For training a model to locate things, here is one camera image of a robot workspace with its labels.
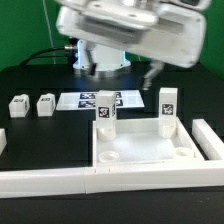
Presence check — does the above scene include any white square tabletop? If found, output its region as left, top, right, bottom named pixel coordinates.
left=92, top=117, right=204, bottom=166

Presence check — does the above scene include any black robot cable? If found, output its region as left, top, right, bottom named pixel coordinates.
left=19, top=0, right=79, bottom=66

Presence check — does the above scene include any white obstacle wall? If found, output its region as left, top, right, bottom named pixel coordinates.
left=0, top=161, right=224, bottom=198
left=0, top=129, right=7, bottom=155
left=192, top=119, right=224, bottom=161

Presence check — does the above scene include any white obstacle left wall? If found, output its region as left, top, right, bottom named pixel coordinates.
left=0, top=129, right=7, bottom=155

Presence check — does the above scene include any white obstacle right wall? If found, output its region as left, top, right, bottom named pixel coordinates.
left=192, top=119, right=224, bottom=161

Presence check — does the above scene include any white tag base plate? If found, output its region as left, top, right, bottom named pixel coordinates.
left=56, top=90, right=144, bottom=111

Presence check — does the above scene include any white obstacle front wall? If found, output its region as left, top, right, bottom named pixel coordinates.
left=0, top=161, right=224, bottom=198

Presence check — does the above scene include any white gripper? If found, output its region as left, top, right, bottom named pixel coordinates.
left=54, top=0, right=207, bottom=90

